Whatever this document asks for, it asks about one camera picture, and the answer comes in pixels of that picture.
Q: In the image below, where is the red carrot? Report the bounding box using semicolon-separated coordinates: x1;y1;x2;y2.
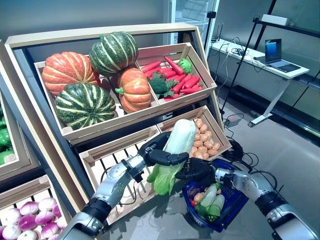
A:
141;61;163;74
184;76;202;90
163;92;181;102
159;69;179;80
163;55;185;76
179;86;203;95
172;74;194;94
144;68;161;79

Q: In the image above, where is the wooden potato crate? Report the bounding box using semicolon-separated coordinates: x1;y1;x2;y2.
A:
156;104;233;163

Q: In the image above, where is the white flat box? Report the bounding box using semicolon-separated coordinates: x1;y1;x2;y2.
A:
259;13;296;26

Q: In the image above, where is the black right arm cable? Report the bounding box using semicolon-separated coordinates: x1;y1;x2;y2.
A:
247;169;285;201

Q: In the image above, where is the grey open laptop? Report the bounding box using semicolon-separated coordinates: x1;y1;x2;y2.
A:
254;38;304;74

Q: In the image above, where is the green striped pumpkin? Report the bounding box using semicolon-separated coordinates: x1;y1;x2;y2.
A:
55;82;117;130
89;31;139;77

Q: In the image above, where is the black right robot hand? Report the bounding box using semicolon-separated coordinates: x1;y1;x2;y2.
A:
174;157;217;187

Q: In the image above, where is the black coiled cable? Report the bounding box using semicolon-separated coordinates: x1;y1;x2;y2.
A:
221;138;260;175

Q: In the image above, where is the purple eggplant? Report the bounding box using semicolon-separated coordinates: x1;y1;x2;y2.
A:
187;186;201;200

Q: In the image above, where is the light green leafy vegetable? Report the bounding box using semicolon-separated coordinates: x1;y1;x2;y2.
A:
177;58;193;75

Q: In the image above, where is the blue plastic shopping basket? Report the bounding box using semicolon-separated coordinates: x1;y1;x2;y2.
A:
181;158;250;233

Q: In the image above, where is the wooden onion crate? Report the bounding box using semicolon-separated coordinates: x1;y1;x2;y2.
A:
0;174;74;240

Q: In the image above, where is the dark green leafy vegetable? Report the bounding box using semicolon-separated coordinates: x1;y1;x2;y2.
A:
147;72;180;100

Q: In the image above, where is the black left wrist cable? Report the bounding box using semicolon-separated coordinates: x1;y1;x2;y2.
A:
99;166;141;207

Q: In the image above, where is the black metal rack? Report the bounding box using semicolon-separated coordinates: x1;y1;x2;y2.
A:
219;0;320;117

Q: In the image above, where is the wooden carrot crate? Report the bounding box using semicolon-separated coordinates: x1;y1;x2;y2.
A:
136;42;218;107

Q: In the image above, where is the grey red power strip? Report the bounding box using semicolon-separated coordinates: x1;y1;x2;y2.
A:
223;113;245;128

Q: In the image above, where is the small orange pumpkin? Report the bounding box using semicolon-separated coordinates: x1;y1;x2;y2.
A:
114;67;152;115

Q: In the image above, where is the white office desk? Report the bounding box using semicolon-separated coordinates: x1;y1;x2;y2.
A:
206;37;311;128

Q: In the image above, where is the black sensor on stand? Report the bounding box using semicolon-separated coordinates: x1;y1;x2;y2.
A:
203;11;217;51

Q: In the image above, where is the wooden pepper crate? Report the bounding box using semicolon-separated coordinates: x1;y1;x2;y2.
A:
0;92;21;173

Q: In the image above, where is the large orange pumpkin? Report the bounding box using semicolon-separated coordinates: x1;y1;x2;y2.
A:
41;51;101;97

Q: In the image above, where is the glass door cabinet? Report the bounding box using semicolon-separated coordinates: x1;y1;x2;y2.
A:
166;0;221;51

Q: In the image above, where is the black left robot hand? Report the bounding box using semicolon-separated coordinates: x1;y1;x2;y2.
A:
137;131;190;173

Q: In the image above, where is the wooden pumpkin crate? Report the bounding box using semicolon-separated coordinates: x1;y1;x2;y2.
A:
33;58;161;141

